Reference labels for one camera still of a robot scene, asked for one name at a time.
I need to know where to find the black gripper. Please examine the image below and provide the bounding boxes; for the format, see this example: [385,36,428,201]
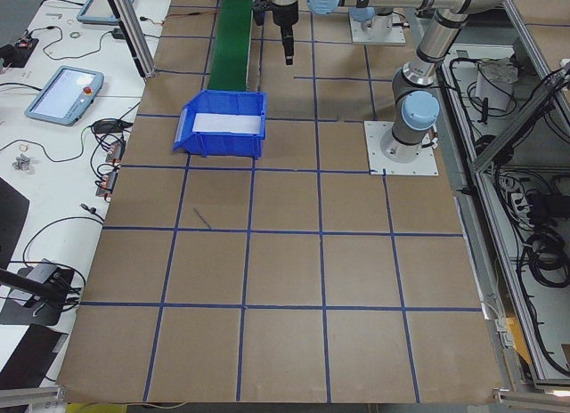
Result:
[273,3,297,65]

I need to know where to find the green conveyor belt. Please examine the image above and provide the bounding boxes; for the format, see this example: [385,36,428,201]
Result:
[208,0,253,91]

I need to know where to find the blue plastic bin left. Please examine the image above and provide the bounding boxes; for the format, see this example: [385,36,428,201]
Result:
[173,90,267,159]

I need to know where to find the white foam pad left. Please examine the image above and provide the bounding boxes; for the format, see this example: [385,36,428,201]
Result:
[192,113,262,134]

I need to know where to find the black power adapter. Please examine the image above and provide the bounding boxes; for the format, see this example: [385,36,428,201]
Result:
[111,28,126,40]

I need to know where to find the teach pendant with screen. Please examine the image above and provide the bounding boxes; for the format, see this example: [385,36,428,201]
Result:
[24,66,104,126]

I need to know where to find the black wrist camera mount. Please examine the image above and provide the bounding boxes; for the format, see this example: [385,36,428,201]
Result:
[251,0,272,26]

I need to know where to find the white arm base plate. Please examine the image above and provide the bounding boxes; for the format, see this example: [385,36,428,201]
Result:
[363,121,439,177]
[349,7,406,46]

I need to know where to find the red black conveyor cable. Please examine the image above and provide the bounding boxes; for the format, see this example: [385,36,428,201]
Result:
[140,10,219,29]

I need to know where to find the aluminium frame post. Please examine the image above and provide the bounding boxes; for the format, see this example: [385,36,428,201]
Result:
[107,0,156,79]

